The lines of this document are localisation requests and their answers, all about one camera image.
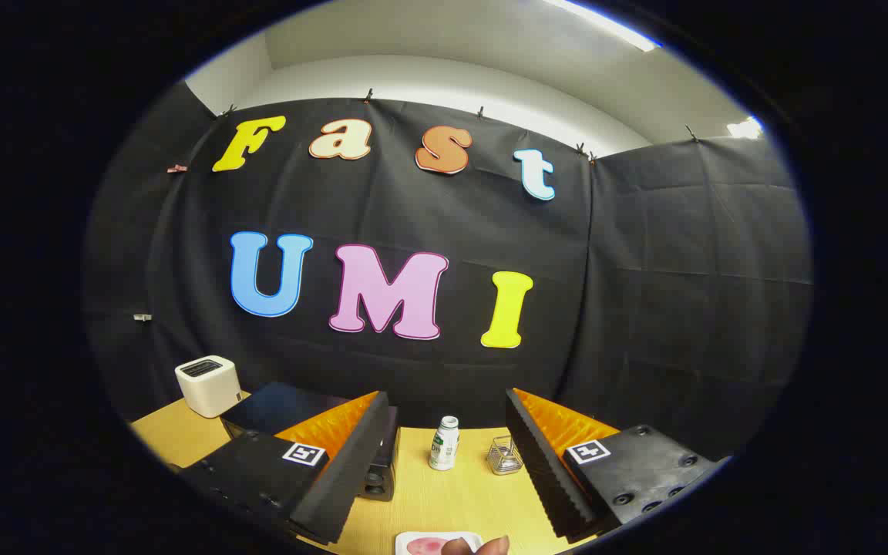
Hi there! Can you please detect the wire mesh basket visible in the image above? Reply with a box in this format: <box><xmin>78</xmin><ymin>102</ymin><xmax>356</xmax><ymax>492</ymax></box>
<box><xmin>486</xmin><ymin>436</ymin><xmax>524</xmax><ymax>476</ymax></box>

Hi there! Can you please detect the white box toaster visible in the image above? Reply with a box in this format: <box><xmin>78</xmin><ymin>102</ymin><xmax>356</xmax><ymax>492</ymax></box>
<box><xmin>175</xmin><ymin>355</ymin><xmax>242</xmax><ymax>419</ymax></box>

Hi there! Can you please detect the white square plate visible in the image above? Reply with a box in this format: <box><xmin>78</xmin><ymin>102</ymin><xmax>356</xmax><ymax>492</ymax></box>
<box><xmin>395</xmin><ymin>531</ymin><xmax>485</xmax><ymax>555</ymax></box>

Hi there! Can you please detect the black toaster oven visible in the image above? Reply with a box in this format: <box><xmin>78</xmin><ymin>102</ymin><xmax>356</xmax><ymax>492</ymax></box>
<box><xmin>220</xmin><ymin>382</ymin><xmax>400</xmax><ymax>502</ymax></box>

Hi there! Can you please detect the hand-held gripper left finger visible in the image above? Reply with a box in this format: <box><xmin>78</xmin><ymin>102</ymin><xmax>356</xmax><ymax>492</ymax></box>
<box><xmin>180</xmin><ymin>391</ymin><xmax>389</xmax><ymax>546</ymax></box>

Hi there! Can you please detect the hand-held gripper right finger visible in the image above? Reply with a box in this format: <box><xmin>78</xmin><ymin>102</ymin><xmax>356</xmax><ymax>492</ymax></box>
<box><xmin>506</xmin><ymin>388</ymin><xmax>722</xmax><ymax>543</ymax></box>

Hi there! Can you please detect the small white bottle green cap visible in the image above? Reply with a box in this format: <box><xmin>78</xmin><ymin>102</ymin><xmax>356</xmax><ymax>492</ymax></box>
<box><xmin>429</xmin><ymin>416</ymin><xmax>460</xmax><ymax>471</ymax></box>

